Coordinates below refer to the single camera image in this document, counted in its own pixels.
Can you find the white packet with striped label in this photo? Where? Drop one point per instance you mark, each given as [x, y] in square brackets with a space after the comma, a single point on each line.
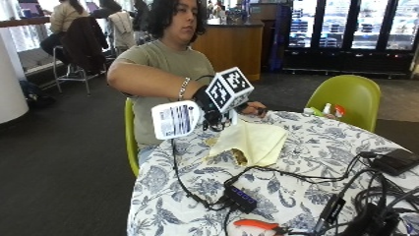
[175, 120]

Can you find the dark bag on floor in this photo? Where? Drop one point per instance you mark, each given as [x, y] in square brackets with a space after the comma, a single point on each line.
[36, 93]

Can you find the dark jacket on stool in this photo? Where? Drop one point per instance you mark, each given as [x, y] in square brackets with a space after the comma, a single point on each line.
[86, 44]

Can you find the metal bar stool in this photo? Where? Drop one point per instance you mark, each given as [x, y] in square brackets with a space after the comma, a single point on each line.
[72, 73]

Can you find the pale yellow cloth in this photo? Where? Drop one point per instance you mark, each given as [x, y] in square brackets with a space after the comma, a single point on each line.
[253, 142]

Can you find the white cube of black markers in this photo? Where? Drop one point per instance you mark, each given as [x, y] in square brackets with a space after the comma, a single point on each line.
[231, 88]

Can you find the wooden counter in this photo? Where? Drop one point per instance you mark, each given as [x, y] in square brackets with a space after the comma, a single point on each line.
[233, 49]

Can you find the glass-door drinks fridges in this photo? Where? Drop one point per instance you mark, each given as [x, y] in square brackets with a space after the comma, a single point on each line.
[349, 32]

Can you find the green plastic chair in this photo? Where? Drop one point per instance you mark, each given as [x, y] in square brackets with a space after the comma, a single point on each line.
[131, 137]
[348, 98]

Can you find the black hub with blue lights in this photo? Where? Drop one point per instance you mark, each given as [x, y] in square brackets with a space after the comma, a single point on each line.
[240, 197]

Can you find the person in olive shirt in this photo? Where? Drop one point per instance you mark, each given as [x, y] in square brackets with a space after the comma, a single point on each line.
[165, 62]

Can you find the bottle with orange cap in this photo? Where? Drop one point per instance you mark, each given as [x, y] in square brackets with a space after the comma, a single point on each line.
[338, 111]

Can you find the light jacket on chair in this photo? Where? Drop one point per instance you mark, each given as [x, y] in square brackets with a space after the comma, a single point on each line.
[123, 29]

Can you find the white spray bottle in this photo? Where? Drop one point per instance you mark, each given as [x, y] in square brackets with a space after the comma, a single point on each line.
[326, 108]

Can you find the flat black device box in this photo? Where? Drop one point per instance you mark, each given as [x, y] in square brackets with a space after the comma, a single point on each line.
[395, 161]

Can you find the blue floral tablecloth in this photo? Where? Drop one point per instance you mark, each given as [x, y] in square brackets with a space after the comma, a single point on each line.
[301, 170]

